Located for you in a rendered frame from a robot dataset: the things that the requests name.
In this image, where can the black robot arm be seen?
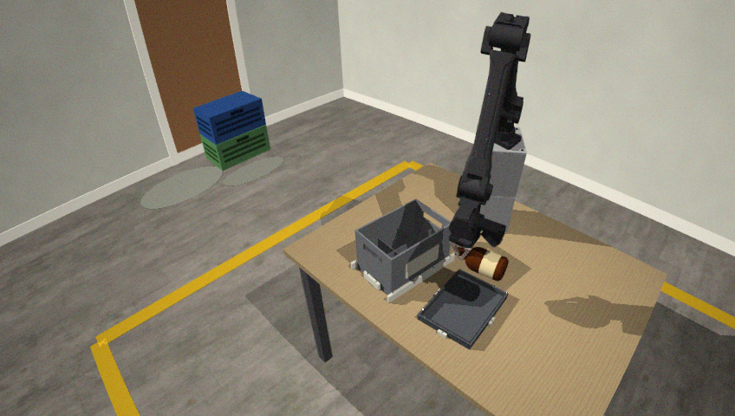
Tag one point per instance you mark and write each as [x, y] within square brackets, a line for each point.
[507, 32]

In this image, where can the grey divided crate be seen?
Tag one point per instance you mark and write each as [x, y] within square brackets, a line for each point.
[407, 244]

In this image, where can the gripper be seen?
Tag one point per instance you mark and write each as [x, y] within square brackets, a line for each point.
[463, 243]

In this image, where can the brown bottle with beige label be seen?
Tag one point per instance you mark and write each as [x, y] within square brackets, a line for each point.
[486, 263]

